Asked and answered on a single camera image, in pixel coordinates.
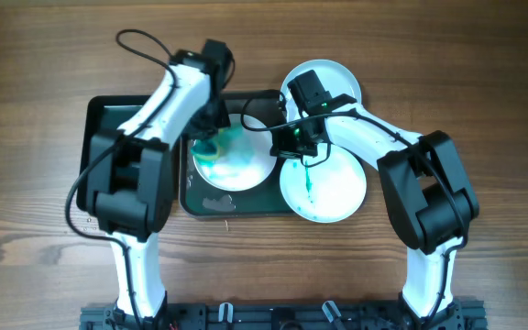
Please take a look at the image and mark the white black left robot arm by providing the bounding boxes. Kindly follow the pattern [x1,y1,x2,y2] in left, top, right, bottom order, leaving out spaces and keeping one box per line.
[78,39,235,329]

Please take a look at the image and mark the green yellow sponge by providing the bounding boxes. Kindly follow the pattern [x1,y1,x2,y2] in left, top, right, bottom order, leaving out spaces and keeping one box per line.
[191,126,243,161]

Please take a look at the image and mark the white plate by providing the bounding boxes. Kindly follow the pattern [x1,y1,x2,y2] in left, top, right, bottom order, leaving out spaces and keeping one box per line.
[280,143,367,224]
[280,59,362,122]
[191,114,277,192]

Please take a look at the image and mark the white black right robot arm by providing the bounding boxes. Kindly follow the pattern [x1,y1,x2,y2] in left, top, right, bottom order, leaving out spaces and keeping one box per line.
[270,70,479,329]

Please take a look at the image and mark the black water tray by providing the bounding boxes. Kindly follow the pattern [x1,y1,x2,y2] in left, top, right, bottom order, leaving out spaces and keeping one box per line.
[75,94,178,213]

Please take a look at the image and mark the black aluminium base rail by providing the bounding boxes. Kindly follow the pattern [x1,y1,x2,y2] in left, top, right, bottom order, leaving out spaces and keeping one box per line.
[79,299,489,330]

